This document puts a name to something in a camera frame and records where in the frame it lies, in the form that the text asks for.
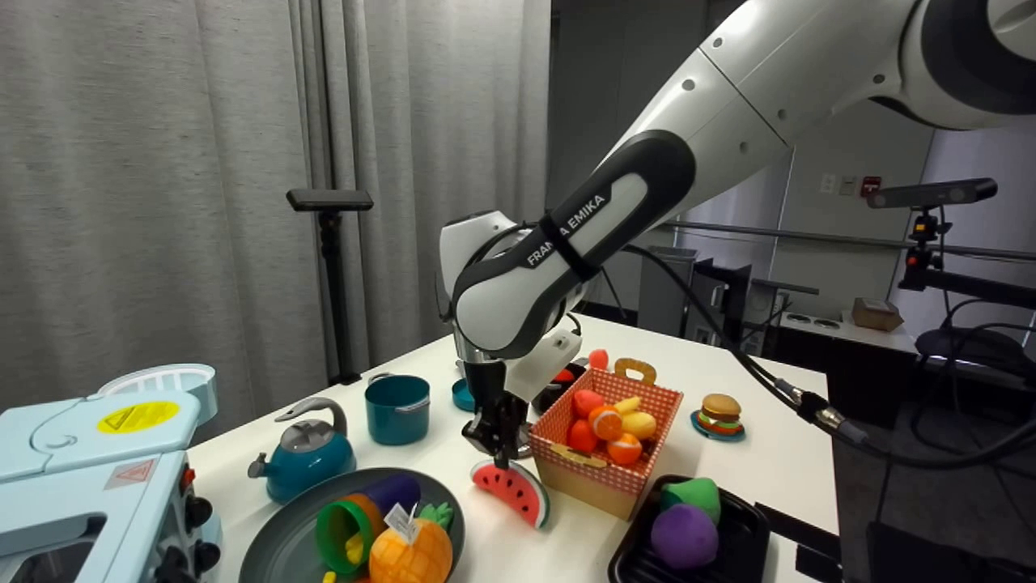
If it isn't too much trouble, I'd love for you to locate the black camera stand pole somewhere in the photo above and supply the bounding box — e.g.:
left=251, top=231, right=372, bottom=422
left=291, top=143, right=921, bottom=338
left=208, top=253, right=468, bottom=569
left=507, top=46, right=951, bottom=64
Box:
left=315, top=206, right=366, bottom=388

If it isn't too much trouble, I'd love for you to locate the toy burger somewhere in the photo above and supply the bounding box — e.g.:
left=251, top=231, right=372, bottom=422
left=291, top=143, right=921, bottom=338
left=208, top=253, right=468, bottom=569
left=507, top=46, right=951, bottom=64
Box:
left=690, top=393, right=746, bottom=443

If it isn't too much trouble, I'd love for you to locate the purple plush fruit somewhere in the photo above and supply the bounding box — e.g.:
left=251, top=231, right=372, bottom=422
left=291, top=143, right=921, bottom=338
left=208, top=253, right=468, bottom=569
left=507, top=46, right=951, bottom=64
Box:
left=647, top=502, right=721, bottom=575

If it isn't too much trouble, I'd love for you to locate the black grill tray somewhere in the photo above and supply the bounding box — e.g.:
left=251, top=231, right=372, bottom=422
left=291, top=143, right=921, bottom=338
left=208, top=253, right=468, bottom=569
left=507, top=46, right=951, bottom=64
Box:
left=606, top=474, right=772, bottom=583

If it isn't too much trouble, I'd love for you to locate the brown cardboard box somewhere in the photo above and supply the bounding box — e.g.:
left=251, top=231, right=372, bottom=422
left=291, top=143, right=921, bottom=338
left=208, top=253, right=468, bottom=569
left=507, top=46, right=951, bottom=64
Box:
left=852, top=295, right=907, bottom=335

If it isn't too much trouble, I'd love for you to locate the watermelon slice toy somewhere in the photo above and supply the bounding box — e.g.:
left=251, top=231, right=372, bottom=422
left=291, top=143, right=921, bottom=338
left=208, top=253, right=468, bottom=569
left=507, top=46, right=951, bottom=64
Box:
left=468, top=461, right=553, bottom=531

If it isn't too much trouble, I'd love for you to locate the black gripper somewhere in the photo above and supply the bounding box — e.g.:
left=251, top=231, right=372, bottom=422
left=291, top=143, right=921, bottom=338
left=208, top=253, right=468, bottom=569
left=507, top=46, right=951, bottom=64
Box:
left=460, top=360, right=533, bottom=471

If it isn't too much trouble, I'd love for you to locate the green toy cup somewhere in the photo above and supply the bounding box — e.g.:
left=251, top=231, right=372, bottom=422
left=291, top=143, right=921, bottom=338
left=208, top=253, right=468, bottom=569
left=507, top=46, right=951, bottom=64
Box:
left=315, top=492, right=382, bottom=580

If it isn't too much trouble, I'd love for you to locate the teal toy kettle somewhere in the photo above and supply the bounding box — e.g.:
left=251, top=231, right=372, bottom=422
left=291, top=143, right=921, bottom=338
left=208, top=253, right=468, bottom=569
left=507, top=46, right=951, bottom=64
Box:
left=241, top=394, right=360, bottom=509

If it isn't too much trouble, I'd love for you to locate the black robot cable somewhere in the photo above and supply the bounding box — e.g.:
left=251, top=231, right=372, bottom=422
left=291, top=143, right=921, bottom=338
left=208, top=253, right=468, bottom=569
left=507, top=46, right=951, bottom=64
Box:
left=619, top=243, right=1036, bottom=474

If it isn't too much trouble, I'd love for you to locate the light blue toy oven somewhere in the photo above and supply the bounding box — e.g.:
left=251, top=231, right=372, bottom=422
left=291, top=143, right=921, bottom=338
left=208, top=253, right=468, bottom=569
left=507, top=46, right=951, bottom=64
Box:
left=0, top=363, right=222, bottom=583

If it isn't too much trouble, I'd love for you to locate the purple toy eggplant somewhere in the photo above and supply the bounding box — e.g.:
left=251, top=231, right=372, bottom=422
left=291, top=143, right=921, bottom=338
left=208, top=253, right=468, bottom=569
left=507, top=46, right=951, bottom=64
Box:
left=366, top=474, right=426, bottom=514

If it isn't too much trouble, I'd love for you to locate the black stereo camera bar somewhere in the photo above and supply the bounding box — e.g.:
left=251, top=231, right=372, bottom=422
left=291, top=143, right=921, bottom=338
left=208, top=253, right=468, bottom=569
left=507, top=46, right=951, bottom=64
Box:
left=283, top=187, right=376, bottom=213
left=861, top=176, right=999, bottom=210

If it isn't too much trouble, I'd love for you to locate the grey metal cabinet box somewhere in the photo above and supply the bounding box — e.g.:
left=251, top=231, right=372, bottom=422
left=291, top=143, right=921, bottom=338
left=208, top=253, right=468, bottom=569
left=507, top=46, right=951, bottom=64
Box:
left=637, top=250, right=700, bottom=338

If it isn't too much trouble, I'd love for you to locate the dark small bowl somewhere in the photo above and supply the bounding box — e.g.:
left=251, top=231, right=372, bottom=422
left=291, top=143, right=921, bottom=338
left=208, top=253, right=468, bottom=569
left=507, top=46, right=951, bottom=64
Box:
left=451, top=374, right=480, bottom=414

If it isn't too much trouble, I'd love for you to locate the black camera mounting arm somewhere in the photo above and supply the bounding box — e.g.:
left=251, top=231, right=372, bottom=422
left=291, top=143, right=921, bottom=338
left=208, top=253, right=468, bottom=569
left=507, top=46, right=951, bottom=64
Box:
left=897, top=203, right=1036, bottom=314

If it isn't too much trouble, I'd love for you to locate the orange round toy fruit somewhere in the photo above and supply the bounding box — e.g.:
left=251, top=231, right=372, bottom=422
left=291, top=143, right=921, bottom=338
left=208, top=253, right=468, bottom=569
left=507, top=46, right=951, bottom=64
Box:
left=606, top=431, right=647, bottom=471

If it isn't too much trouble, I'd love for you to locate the teal toy pot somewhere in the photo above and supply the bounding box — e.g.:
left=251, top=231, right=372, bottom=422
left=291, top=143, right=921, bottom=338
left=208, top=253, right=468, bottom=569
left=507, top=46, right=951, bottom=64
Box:
left=363, top=371, right=434, bottom=449

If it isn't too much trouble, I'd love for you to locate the red checkered cardboard basket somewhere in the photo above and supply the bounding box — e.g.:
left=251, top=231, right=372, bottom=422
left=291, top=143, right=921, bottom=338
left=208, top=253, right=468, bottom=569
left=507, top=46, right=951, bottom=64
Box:
left=528, top=358, right=685, bottom=525

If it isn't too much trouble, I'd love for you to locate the red orange toy peach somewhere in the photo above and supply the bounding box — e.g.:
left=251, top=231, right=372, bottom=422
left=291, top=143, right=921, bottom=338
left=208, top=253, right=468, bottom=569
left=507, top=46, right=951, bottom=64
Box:
left=568, top=386, right=608, bottom=422

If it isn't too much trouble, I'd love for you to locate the grey curtain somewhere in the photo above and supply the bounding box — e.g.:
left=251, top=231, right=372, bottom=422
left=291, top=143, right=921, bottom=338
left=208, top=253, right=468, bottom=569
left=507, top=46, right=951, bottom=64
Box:
left=0, top=0, right=553, bottom=434

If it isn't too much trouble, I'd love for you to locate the orange plush pineapple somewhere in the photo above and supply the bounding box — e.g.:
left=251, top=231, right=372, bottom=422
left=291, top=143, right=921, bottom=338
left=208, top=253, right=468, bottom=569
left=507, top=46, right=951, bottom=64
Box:
left=366, top=500, right=457, bottom=583

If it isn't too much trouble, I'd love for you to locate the red round toy fruit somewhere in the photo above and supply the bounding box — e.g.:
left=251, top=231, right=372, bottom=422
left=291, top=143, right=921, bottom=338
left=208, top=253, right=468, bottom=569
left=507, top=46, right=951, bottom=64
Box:
left=564, top=419, right=602, bottom=457

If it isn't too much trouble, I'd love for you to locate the orange slice toy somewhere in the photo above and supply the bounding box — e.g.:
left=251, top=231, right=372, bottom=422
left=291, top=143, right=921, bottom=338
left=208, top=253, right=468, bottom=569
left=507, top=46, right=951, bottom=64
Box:
left=586, top=403, right=629, bottom=443

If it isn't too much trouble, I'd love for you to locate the yellow toy lemon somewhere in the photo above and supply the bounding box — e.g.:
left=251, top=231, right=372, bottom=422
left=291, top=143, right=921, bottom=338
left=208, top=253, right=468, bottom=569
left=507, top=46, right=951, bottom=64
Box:
left=619, top=408, right=659, bottom=443

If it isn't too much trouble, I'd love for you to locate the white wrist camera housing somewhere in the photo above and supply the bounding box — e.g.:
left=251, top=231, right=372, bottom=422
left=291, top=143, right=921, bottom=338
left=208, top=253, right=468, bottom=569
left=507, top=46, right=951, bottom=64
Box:
left=505, top=322, right=586, bottom=405

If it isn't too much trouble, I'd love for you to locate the black metal bracket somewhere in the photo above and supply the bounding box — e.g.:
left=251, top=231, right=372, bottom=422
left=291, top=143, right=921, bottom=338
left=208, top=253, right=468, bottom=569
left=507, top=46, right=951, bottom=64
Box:
left=753, top=500, right=848, bottom=583

